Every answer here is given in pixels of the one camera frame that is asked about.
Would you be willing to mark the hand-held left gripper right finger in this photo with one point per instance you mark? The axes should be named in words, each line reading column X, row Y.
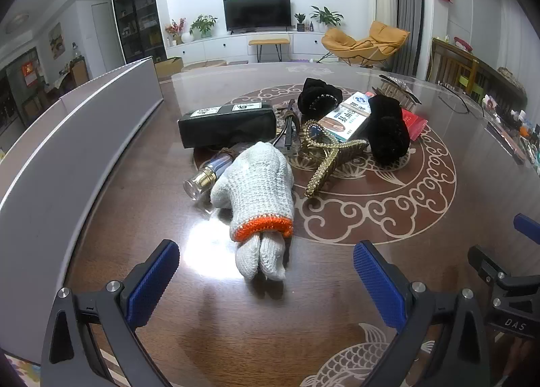
column 379, row 285

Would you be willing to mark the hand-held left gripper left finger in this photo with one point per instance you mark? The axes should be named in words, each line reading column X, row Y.
column 152, row 281

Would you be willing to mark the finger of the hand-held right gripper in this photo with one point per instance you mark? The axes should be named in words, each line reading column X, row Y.
column 487, row 262
column 529, row 228

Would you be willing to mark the clear glass perfume bottle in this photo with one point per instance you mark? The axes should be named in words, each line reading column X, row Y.
column 206, row 176

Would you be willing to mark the gold rhinestone hair claw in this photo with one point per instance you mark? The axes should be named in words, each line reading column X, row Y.
column 325, row 163

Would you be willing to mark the white knit glove orange cuff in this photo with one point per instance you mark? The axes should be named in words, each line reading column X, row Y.
column 257, row 184

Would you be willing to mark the black velvet scrunchie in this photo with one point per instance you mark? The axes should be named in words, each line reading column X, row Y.
column 386, row 133

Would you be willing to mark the black rectangular box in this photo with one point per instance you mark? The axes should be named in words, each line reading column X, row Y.
column 228, row 125

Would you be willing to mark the black beaded scrunchie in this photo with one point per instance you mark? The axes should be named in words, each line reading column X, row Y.
column 314, row 93

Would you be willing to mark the red paper packet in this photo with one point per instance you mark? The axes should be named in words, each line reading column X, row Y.
column 415, row 123

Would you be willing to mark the white and blue medicine box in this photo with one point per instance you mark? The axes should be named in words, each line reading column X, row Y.
column 348, row 117

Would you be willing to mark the clear and black hair clip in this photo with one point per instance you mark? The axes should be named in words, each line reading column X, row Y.
column 398, row 89

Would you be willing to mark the cardboard box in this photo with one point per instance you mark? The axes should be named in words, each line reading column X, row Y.
column 168, row 67

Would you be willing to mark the white television cabinet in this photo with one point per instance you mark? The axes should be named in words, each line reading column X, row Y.
column 211, row 47

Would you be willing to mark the red door poster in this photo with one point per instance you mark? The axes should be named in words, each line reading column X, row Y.
column 30, row 72

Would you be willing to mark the orange lounge chair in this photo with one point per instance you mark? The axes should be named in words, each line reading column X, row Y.
column 371, row 43

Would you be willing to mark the round white vase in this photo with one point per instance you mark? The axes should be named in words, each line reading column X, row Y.
column 187, row 37

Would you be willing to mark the white door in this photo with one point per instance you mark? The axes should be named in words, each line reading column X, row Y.
column 102, row 38

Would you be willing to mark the red flower arrangement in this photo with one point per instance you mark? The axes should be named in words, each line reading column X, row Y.
column 175, row 28

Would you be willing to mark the green potted plant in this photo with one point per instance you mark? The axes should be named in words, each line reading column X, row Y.
column 203, row 25

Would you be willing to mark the wooden bench with metal legs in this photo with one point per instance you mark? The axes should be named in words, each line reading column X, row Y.
column 268, row 41

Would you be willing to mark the dark glass display cabinet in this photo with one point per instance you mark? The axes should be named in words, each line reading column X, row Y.
column 137, row 11

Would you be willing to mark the leafy potted plant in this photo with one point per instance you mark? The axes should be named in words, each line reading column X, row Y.
column 325, row 16

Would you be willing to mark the small potted plant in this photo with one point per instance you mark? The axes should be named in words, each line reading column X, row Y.
column 300, row 19

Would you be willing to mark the black flat television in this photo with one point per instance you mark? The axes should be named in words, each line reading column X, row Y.
column 257, row 12

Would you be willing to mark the thin frame eyeglasses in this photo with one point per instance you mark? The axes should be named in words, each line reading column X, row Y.
column 457, row 101

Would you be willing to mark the framed wall painting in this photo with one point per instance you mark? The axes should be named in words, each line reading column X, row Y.
column 56, row 41

